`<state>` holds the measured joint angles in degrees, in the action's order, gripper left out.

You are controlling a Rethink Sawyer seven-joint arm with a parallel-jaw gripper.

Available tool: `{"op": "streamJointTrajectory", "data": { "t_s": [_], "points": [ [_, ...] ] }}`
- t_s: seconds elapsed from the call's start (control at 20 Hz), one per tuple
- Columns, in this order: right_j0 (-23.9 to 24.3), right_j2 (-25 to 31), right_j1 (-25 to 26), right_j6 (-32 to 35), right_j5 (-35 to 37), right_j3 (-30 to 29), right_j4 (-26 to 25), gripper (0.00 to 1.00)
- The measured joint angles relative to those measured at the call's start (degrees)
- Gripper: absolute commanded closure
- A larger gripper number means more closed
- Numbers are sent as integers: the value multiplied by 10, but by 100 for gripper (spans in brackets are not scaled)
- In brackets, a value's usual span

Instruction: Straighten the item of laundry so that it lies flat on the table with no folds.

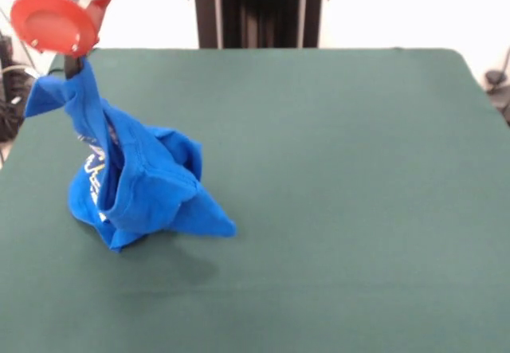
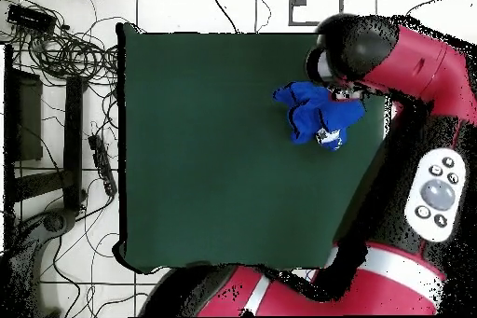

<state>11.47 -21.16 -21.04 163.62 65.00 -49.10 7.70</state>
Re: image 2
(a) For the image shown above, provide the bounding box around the black floor stand base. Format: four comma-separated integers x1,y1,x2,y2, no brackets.
0,207,77,317

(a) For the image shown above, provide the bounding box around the black electronics box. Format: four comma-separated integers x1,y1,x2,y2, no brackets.
7,3,58,34

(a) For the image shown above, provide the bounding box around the black metal frame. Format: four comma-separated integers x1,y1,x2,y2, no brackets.
3,44,89,214

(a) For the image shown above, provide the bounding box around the black power strip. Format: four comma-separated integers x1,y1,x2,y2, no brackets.
88,133,118,197

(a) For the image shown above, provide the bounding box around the dark green table cloth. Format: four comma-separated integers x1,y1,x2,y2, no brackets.
115,21,390,274

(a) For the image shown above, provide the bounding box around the grey square floor frame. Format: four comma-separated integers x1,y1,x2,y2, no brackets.
288,0,345,27

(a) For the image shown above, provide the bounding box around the blue printed t-shirt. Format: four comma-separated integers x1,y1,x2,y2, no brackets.
271,80,368,153

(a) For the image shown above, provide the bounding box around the black floor cable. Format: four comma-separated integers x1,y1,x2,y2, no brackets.
253,0,273,34
200,0,239,34

